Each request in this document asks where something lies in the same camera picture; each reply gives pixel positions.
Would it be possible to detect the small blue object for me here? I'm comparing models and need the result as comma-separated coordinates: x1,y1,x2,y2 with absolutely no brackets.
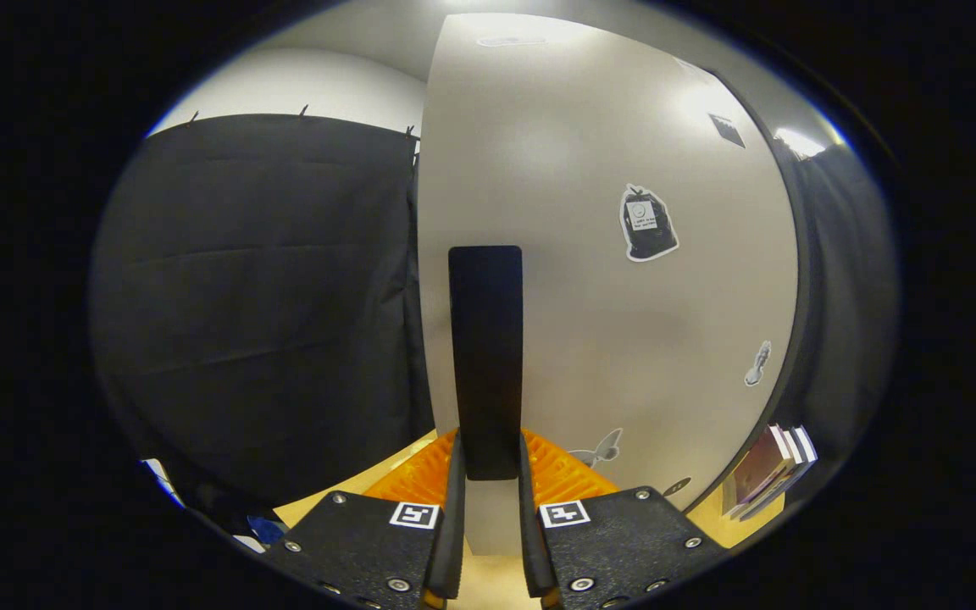
247,515,287,545

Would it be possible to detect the black backdrop cloth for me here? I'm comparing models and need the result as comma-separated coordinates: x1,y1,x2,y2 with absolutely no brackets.
88,113,900,518

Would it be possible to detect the black door handle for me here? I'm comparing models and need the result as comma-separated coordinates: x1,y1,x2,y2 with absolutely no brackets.
448,245,524,482

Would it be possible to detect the small ceiling light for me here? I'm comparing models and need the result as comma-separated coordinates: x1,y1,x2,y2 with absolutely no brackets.
774,127,828,160

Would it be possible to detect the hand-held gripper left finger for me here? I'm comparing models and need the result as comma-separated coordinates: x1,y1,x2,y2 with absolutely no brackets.
272,428,466,610

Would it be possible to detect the white spine book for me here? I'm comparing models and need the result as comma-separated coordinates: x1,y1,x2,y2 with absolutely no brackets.
742,426,807,518

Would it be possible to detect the blue grey book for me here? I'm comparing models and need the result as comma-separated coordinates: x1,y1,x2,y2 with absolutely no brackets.
751,425,819,518

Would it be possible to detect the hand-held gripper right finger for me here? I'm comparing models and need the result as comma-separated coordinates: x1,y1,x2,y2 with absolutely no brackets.
518,428,730,610

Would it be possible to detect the grey cabinet door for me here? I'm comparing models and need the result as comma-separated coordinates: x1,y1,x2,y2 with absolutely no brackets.
416,12,802,557

